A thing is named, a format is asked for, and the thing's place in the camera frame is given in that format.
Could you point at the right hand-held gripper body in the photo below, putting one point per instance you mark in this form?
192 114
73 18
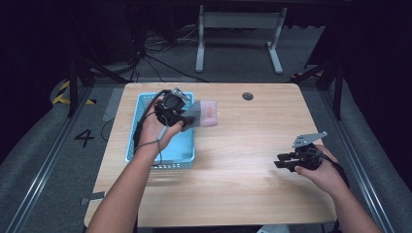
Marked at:
307 155

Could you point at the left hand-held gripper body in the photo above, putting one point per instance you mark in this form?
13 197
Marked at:
170 108

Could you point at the grey glove with red label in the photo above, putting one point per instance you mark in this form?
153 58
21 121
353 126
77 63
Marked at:
207 111

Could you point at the light blue plastic basket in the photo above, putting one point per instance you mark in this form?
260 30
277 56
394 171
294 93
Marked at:
181 147

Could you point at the person's right hand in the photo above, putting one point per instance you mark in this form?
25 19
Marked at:
325 176

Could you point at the person's left hand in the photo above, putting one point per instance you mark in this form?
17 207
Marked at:
155 132

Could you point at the grey floor tape patch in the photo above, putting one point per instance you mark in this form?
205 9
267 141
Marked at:
113 105

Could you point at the black metal stand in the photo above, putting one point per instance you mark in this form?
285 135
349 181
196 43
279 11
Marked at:
338 90
74 87

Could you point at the yellow black hazard tape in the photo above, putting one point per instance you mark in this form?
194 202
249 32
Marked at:
61 93

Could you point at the white metal stand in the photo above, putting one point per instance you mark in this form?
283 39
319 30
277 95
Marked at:
239 21

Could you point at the grey tape strip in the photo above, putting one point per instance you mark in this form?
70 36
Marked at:
95 196

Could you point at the metal floor rail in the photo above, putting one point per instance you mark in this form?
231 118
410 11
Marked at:
362 155
48 161

